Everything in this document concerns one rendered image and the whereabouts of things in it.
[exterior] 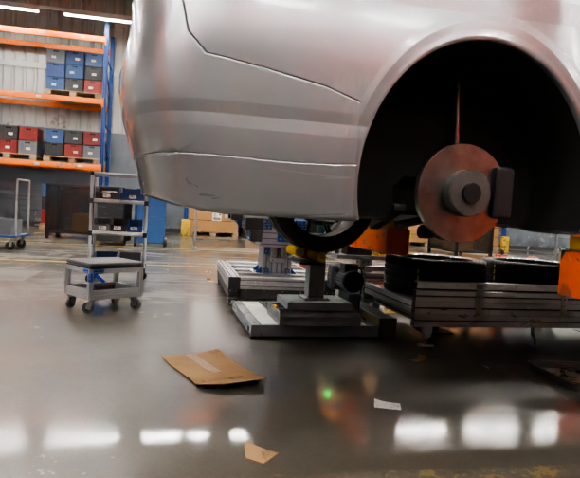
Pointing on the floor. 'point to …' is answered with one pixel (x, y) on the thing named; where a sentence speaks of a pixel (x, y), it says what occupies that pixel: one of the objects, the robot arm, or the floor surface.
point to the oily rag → (574, 376)
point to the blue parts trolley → (10, 229)
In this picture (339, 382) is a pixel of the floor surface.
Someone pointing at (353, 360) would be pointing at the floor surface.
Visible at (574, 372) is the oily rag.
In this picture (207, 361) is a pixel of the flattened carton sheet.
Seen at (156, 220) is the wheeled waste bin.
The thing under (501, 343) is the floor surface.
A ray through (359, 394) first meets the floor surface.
